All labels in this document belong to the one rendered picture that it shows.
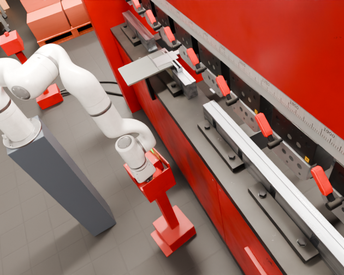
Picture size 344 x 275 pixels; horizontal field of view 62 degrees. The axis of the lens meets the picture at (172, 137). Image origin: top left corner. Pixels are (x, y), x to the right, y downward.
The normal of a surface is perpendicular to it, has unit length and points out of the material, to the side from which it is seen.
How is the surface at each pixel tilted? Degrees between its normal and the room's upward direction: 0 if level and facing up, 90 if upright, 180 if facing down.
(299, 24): 90
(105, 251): 0
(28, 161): 90
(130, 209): 0
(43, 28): 90
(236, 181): 0
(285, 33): 90
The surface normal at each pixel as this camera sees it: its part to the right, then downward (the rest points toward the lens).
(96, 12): 0.42, 0.63
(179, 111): -0.20, -0.64
